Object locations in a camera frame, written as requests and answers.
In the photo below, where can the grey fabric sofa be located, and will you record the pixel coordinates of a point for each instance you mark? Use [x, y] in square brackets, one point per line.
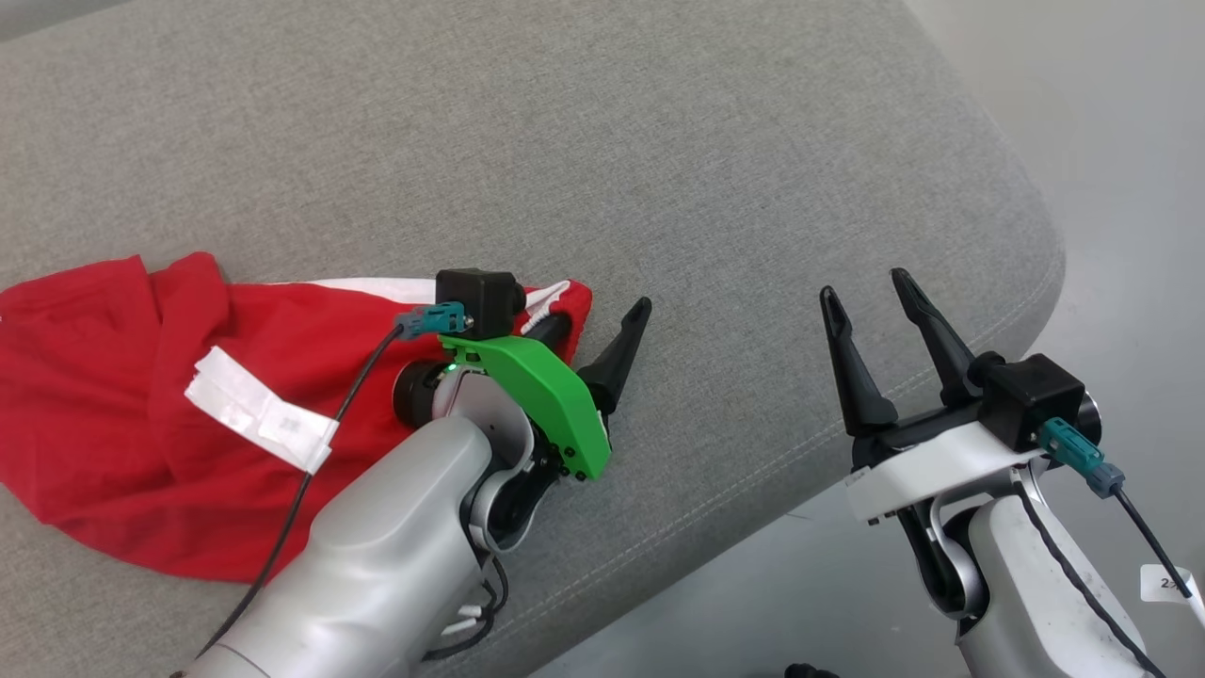
[659, 141]

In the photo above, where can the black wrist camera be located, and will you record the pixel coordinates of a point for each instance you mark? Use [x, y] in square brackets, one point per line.
[1031, 395]
[480, 297]

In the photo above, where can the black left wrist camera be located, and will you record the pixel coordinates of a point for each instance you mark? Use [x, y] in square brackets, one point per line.
[480, 297]

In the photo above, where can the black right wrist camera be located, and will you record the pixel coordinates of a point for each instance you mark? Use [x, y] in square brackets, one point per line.
[1031, 395]

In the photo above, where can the white tape label long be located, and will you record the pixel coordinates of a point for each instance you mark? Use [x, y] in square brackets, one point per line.
[254, 410]

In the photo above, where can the white tape label small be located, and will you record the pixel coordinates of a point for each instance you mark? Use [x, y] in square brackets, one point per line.
[1167, 584]

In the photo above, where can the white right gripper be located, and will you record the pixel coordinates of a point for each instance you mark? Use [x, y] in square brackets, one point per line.
[932, 471]

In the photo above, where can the red Bulls shorts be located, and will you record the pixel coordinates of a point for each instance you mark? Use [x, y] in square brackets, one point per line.
[113, 395]

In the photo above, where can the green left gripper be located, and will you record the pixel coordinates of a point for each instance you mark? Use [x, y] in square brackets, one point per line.
[555, 395]

